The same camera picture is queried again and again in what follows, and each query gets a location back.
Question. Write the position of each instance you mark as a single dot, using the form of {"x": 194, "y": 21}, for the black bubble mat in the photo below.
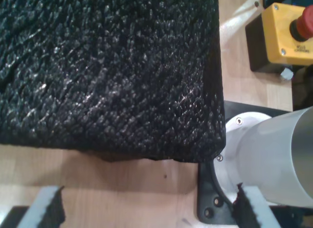
{"x": 97, "y": 66}

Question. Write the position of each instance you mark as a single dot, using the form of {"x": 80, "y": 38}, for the yellow emergency stop box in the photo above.
{"x": 276, "y": 37}

